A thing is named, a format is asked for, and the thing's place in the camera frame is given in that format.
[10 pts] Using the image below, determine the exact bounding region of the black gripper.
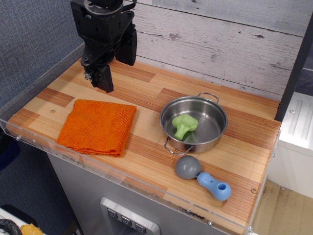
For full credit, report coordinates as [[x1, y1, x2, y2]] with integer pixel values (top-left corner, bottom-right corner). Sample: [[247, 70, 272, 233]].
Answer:
[[70, 0, 137, 93]]

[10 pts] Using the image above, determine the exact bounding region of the orange cloth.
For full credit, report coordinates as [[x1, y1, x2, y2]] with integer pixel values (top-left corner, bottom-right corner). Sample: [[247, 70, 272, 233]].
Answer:
[[57, 99, 137, 157]]

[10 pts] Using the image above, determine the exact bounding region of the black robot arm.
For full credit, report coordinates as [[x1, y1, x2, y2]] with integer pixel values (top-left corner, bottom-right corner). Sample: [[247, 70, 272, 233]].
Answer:
[[70, 0, 137, 93]]

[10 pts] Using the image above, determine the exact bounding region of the yellow cloth piece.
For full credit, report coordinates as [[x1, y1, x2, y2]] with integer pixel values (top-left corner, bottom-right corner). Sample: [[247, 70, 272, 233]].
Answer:
[[20, 224, 44, 235]]

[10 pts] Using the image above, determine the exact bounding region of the green toy broccoli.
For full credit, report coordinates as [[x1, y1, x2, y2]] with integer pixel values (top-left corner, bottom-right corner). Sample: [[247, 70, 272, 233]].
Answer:
[[172, 114, 198, 140]]

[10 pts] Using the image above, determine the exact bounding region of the stainless steel pot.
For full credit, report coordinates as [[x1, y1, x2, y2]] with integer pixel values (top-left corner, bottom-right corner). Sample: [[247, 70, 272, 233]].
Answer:
[[159, 92, 228, 155]]

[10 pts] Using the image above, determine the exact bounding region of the clear acrylic table guard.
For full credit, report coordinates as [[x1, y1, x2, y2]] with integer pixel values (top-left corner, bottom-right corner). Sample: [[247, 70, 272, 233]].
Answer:
[[0, 48, 280, 235]]

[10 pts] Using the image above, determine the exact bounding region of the grey and blue toy ladle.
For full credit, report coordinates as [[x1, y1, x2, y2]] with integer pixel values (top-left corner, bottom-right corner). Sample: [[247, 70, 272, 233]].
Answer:
[[175, 155, 232, 201]]

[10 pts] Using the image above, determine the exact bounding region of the silver button panel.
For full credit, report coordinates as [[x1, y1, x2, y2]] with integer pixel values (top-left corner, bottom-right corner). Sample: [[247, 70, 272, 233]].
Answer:
[[100, 197, 160, 235]]

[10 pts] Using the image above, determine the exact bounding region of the dark grey right post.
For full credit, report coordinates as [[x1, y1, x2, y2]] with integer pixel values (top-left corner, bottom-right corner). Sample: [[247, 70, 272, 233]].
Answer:
[[274, 15, 313, 122]]

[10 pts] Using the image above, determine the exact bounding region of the white aluminium rail block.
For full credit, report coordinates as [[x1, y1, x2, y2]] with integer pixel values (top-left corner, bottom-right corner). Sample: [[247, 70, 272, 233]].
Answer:
[[268, 92, 313, 198]]

